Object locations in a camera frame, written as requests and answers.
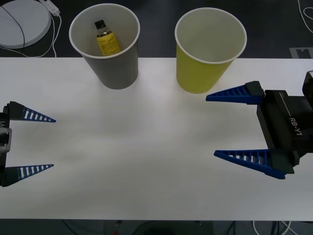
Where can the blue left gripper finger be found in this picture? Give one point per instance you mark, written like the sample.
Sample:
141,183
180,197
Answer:
11,175
17,112

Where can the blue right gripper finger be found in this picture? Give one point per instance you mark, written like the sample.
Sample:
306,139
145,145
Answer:
278,162
252,94

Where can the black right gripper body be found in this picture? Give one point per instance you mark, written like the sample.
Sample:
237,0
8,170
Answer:
278,122

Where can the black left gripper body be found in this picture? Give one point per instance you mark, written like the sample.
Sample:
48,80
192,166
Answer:
4,122

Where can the yellow plastic bottle black cap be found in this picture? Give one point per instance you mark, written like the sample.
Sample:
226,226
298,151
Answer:
108,44

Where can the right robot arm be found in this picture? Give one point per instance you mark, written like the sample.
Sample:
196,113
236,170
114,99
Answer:
309,83

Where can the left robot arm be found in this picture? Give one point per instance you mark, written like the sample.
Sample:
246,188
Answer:
5,140

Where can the yellow-green plastic bin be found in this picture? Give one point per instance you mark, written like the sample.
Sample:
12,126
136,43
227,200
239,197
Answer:
195,76

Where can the white round disc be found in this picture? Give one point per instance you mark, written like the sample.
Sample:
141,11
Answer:
27,27

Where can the grey plastic bin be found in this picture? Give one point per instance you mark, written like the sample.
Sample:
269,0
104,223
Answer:
115,71

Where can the white power strip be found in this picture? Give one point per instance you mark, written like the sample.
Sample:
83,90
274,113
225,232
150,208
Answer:
51,7

